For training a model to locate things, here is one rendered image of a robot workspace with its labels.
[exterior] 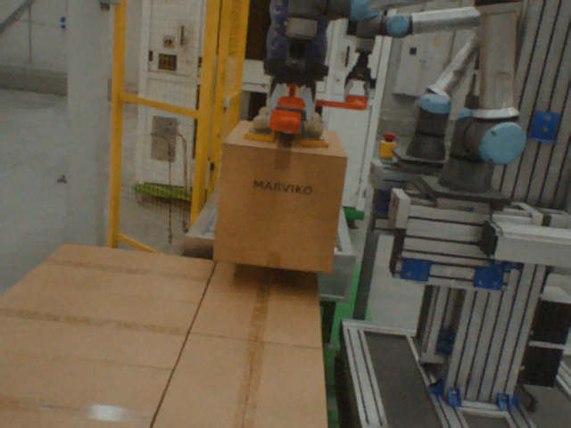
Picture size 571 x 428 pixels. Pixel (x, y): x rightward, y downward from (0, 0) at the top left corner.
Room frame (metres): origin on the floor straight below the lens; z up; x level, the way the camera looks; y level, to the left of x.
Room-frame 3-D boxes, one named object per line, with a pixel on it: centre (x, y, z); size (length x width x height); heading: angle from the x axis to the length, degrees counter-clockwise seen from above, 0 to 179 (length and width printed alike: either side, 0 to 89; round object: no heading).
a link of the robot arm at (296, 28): (1.50, 0.03, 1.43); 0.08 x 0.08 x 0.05
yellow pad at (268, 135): (2.08, 0.13, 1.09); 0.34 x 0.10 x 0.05; 1
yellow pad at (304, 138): (2.08, -0.06, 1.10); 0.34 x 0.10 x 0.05; 1
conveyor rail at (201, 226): (3.35, 0.39, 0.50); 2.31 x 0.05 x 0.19; 1
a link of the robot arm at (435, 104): (2.22, -0.50, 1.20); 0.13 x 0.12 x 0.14; 177
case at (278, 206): (2.08, 0.04, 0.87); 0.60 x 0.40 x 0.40; 1
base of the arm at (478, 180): (1.71, -0.52, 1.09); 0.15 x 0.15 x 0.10
